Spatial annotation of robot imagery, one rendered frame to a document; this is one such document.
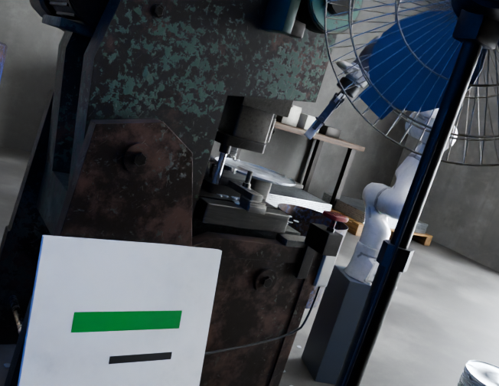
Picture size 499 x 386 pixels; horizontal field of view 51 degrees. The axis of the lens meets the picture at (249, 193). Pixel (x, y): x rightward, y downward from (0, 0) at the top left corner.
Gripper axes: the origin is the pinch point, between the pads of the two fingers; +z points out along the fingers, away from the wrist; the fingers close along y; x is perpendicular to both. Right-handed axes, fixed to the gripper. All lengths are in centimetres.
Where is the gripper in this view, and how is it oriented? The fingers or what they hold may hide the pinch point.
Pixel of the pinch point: (313, 129)
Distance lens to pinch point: 184.9
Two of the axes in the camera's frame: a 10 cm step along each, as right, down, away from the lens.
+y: 1.7, -0.9, 9.8
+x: -7.6, -6.4, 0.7
